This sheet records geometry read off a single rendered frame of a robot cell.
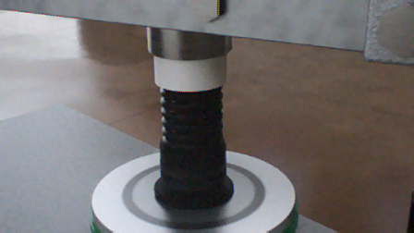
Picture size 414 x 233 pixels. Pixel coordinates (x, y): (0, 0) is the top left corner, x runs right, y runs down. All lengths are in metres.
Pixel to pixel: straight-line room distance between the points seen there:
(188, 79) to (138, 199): 0.14
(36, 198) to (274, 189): 0.30
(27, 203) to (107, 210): 0.18
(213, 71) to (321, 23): 0.13
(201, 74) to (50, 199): 0.30
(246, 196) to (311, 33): 0.22
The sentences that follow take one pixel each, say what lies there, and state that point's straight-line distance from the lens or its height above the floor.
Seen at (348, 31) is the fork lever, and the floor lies 1.12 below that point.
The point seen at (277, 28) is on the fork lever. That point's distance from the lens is 0.40.
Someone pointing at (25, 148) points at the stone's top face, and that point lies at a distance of 0.85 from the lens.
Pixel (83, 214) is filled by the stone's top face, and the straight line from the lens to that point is 0.65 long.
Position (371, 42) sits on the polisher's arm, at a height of 1.11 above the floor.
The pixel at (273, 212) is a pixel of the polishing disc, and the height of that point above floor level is 0.92.
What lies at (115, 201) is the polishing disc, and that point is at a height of 0.92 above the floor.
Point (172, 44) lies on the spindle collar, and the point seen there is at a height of 1.09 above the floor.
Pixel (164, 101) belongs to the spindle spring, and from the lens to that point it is 0.51.
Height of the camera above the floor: 1.19
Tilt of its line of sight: 21 degrees down
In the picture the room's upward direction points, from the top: 1 degrees counter-clockwise
